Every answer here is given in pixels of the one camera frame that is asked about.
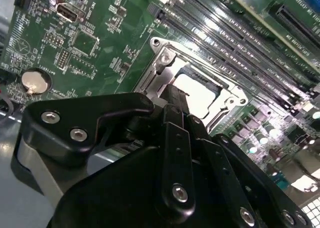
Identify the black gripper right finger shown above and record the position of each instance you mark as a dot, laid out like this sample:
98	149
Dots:
220	158

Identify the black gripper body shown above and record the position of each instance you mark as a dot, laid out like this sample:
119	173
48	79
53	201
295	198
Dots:
112	200

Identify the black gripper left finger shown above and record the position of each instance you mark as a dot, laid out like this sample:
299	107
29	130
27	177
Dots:
62	123

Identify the silver CPU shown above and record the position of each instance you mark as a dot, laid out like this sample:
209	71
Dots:
200	95

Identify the metal socket cover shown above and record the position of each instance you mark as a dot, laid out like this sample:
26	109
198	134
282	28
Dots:
167	74

